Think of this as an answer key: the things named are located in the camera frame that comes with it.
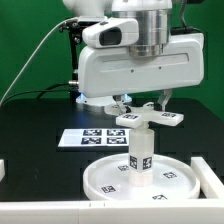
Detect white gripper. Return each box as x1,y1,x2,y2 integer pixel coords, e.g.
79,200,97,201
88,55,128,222
78,33,204,113

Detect white cross-shaped table base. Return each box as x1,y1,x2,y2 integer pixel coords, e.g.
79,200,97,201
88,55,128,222
104,102,184,129

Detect white round table top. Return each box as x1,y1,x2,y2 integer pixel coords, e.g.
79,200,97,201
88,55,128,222
83,153,200,201

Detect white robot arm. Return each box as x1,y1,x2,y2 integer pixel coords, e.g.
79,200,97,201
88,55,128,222
62,0,204,111

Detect white marker sheet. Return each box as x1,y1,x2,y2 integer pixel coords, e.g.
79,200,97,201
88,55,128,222
58,128,129,147

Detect white L-shaped border fence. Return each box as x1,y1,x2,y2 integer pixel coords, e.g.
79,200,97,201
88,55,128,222
0,157,224,224

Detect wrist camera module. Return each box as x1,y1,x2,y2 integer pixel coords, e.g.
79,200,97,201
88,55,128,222
83,18,139,49

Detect black cables at base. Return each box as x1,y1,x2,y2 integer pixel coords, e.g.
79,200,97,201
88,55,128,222
0,79,83,107

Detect black camera on stand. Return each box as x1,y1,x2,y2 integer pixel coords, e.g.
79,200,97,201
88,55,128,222
59,16,103,102

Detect grey camera cable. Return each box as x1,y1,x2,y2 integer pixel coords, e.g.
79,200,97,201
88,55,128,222
0,19,78,106

